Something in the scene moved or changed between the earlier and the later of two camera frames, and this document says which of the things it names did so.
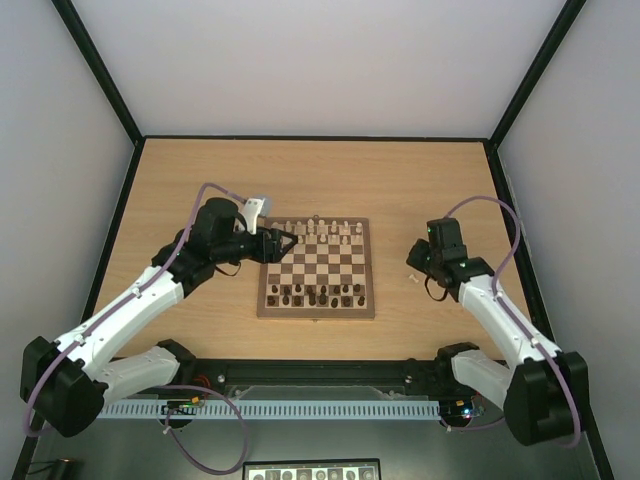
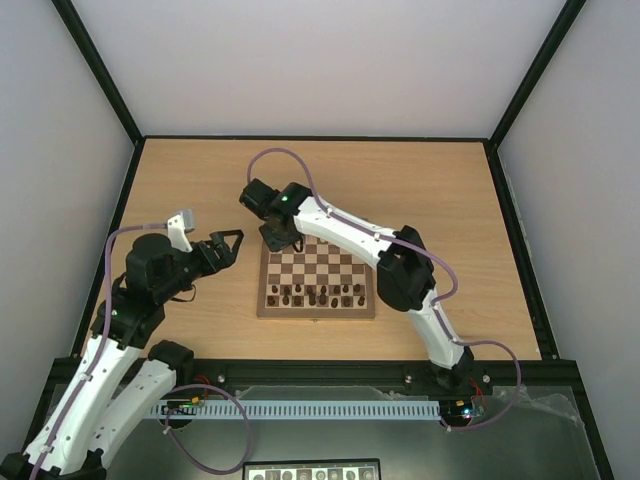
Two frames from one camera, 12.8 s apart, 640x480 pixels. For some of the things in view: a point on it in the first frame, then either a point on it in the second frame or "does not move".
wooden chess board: x=325 y=274 does not move
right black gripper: x=416 y=255 to x=279 y=236
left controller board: x=181 y=407 does not move
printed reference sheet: x=312 y=469 does not move
